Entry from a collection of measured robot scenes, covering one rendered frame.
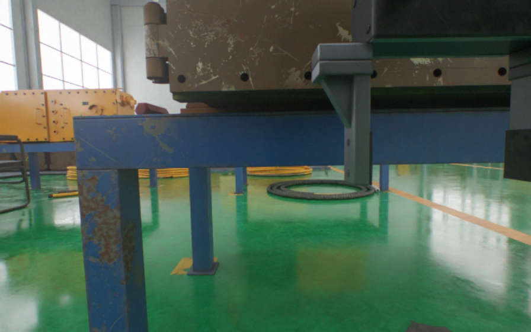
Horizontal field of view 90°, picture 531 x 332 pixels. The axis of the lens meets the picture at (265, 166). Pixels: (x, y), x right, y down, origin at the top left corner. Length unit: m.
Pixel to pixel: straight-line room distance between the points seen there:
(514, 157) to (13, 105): 4.25
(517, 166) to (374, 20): 0.16
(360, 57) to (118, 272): 0.56
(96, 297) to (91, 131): 0.32
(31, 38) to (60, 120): 9.61
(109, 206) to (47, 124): 3.46
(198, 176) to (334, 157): 0.82
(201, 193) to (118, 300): 0.69
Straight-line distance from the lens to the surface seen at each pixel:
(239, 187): 3.21
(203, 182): 1.22
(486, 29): 0.25
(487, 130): 0.63
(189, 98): 0.49
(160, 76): 0.49
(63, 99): 3.91
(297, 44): 0.47
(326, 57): 0.21
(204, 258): 1.32
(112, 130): 0.57
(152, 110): 0.61
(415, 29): 0.23
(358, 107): 0.21
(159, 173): 5.27
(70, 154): 7.68
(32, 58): 13.25
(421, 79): 0.51
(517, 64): 0.30
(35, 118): 4.01
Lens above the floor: 0.58
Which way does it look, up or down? 5 degrees down
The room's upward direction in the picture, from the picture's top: 1 degrees counter-clockwise
